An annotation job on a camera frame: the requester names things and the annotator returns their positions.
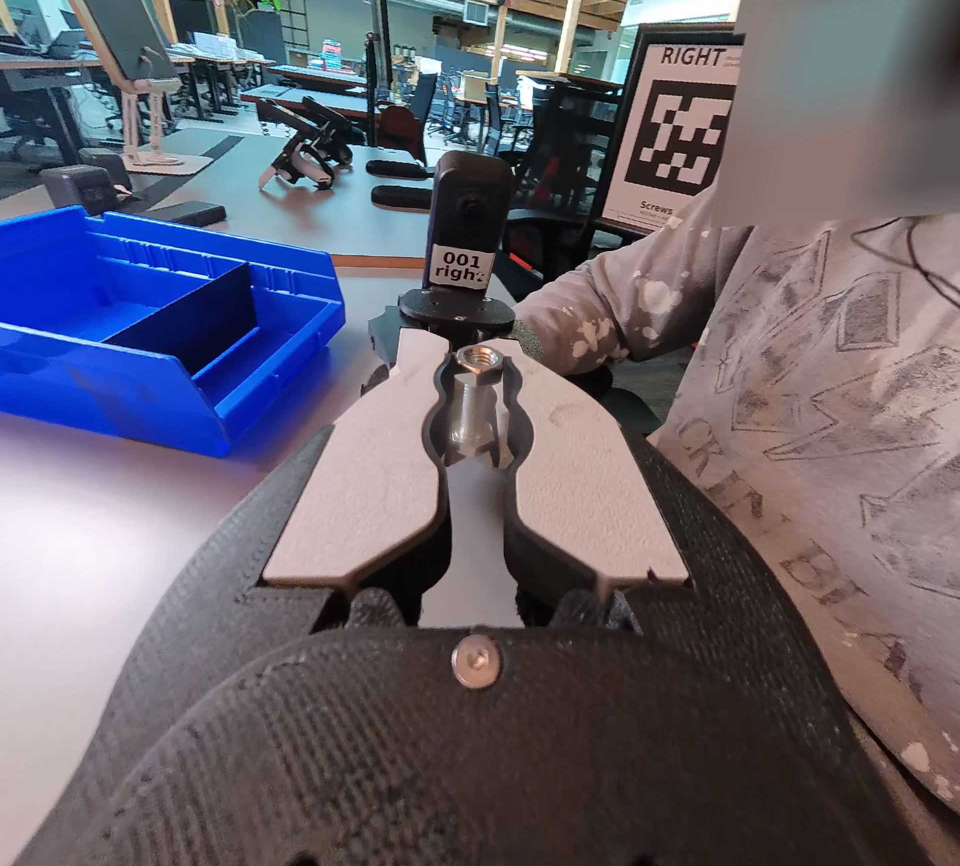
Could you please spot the blue plastic bin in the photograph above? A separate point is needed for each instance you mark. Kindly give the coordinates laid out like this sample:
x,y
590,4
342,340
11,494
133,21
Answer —
x,y
75,356

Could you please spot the brown chair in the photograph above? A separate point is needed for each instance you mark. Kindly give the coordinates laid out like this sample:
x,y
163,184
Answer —
x,y
397,131

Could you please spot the black panel stand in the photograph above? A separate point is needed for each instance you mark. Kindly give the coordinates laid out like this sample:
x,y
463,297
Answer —
x,y
380,56

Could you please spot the small black device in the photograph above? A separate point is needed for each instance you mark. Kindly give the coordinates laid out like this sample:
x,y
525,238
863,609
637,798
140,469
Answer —
x,y
82,187

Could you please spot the framed marker sign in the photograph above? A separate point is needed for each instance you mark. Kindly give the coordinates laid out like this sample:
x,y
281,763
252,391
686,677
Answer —
x,y
675,131

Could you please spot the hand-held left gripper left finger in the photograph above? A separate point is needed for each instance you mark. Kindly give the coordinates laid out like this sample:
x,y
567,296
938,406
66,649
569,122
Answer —
x,y
360,483

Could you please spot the grey printed sweatshirt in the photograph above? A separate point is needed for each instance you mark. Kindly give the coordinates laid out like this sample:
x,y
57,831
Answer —
x,y
825,393

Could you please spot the black mesh office chair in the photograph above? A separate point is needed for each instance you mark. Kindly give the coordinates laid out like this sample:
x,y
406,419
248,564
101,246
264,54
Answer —
x,y
555,131

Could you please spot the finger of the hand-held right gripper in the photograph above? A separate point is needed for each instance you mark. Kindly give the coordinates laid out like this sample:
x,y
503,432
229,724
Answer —
x,y
514,347
412,348

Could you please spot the black wrist rest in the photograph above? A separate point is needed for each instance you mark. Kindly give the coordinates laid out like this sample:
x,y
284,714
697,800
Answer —
x,y
397,169
401,198

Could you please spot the flat black pad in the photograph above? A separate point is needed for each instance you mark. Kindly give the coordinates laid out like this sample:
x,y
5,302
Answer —
x,y
187,212

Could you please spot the silver hex bolt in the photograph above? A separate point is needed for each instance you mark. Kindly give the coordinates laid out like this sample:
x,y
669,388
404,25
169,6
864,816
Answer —
x,y
472,423

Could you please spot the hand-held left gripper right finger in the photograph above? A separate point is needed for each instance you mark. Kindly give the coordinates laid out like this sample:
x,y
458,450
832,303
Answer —
x,y
585,483

